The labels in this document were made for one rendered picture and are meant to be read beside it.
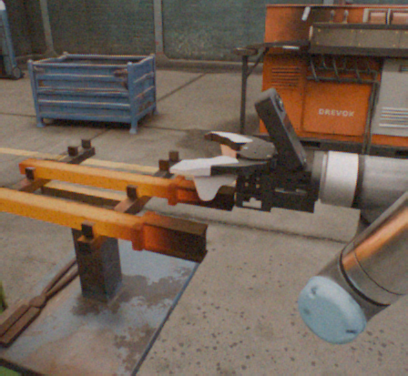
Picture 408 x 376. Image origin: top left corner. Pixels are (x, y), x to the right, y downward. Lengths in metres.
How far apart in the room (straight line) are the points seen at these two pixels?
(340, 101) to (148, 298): 3.01
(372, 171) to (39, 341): 0.61
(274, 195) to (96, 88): 3.66
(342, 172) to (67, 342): 0.54
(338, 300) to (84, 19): 8.78
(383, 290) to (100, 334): 0.50
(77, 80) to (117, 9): 4.59
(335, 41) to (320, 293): 3.00
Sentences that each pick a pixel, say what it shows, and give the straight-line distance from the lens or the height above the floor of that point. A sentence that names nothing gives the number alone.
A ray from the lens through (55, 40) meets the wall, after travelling 9.55.
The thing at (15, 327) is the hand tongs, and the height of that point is 0.73.
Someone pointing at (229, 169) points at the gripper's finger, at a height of 1.06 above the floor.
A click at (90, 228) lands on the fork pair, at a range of 0.53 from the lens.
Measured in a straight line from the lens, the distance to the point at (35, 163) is 0.76.
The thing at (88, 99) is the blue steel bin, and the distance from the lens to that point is 4.20.
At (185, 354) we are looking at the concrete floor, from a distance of 1.64.
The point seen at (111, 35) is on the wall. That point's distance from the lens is 8.75.
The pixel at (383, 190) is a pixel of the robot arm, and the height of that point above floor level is 1.05.
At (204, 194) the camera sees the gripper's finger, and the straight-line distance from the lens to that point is 0.53.
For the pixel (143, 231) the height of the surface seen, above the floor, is 0.99.
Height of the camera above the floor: 1.26
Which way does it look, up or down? 24 degrees down
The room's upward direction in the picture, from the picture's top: straight up
